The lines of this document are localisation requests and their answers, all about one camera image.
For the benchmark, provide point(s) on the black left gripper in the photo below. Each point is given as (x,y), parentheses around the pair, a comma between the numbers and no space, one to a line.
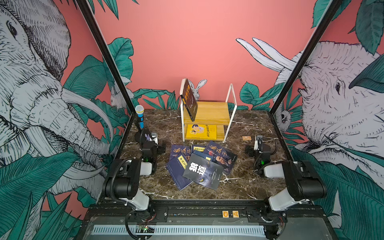
(144,135)

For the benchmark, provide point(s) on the black book white characters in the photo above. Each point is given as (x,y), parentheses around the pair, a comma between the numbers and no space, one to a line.
(203,172)

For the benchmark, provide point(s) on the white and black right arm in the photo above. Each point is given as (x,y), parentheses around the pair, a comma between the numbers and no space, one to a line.
(303,183)

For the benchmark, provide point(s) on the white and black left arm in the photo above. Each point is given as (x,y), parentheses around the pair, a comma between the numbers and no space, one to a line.
(122,182)

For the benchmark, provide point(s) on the black microphone stand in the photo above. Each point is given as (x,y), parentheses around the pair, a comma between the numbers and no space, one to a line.
(140,134)

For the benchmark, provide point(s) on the small wooden block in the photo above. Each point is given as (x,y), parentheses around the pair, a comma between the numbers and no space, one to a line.
(247,138)

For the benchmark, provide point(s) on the purple portrait book left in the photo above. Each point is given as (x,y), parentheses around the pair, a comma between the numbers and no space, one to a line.
(178,149)

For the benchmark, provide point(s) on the purple portrait book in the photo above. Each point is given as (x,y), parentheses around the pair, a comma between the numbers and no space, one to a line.
(178,149)
(221,156)

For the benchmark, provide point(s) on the purple portrait book right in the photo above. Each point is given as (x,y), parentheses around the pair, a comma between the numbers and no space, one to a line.
(221,156)

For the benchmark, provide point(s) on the blue toy microphone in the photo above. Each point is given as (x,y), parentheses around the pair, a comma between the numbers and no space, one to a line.
(140,116)

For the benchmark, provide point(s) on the small blue book yellow label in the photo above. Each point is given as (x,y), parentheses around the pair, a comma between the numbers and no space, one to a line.
(197,148)

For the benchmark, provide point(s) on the yellow book on shelf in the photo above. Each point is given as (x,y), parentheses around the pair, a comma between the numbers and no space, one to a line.
(204,132)

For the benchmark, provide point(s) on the white wooden two-tier shelf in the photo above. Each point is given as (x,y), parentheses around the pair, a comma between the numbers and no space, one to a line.
(220,114)

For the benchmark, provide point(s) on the dark brown leaning book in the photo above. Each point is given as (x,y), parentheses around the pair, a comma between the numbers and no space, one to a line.
(188,99)

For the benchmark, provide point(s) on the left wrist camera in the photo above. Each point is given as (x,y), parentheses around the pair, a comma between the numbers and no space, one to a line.
(155,137)

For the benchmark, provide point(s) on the black front rail base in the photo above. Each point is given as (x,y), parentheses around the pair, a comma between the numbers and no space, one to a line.
(205,220)

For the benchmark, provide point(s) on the left black frame post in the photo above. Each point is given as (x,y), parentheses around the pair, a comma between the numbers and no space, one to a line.
(103,47)

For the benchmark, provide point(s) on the black frame post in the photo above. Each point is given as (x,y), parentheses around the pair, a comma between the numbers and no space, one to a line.
(325,20)
(103,47)

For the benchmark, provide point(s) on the right black frame post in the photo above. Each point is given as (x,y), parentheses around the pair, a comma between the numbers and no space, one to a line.
(325,20)

